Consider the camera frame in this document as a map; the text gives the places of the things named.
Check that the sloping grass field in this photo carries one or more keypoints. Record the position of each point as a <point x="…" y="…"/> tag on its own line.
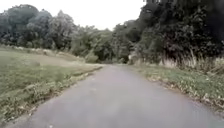
<point x="26" y="73"/>

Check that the grass verge with leaves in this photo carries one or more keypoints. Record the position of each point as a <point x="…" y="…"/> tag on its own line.
<point x="190" y="81"/>

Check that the grey asphalt path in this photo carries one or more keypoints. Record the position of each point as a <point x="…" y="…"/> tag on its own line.
<point x="115" y="100"/>

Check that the wood of dark trees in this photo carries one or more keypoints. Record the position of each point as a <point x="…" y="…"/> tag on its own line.
<point x="173" y="33"/>

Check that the pale tall dry grass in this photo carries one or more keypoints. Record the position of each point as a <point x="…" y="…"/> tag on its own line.
<point x="203" y="64"/>

